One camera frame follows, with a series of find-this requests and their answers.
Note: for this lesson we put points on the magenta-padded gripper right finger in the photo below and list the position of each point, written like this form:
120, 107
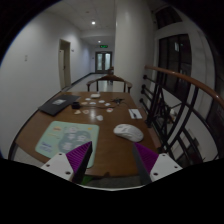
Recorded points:
163, 165

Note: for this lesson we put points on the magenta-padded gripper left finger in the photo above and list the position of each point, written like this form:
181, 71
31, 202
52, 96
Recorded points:
60, 165

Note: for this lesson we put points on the white perforated computer mouse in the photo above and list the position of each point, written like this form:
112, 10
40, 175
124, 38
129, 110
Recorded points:
128, 132

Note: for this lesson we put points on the light green printed mouse pad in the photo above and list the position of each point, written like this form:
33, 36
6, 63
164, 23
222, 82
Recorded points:
66, 136

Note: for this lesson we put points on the small beige sticker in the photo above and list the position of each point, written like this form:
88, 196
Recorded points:
77, 112

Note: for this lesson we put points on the white notepad with pen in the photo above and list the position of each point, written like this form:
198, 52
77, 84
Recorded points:
135, 113

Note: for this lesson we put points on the small pink sticker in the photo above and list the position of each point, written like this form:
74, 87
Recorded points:
86, 111

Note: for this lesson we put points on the black closed laptop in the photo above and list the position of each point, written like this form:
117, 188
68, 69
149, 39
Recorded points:
58, 105

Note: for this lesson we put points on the small black box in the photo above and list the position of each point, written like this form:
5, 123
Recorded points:
76, 105

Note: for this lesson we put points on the small red and white sticker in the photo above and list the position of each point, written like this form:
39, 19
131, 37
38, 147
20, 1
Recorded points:
109, 110

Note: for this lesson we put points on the small white flat box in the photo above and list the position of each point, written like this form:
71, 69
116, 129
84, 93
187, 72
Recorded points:
95, 95

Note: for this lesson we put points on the black railing with wooden handrail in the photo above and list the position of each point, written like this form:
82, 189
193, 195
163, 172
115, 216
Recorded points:
180, 77

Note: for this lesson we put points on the white side door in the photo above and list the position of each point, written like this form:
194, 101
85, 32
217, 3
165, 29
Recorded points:
62, 66

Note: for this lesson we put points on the wooden armchair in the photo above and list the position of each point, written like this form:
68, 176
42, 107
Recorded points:
110, 78

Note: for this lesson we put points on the dark framed window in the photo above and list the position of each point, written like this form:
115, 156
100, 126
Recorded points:
175, 63

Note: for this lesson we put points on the glass double door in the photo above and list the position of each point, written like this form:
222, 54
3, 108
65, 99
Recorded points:
103, 62

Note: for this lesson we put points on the green exit sign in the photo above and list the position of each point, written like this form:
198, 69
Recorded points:
104, 46

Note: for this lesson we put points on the round ceiling light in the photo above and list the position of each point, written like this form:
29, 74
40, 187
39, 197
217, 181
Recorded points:
93, 22

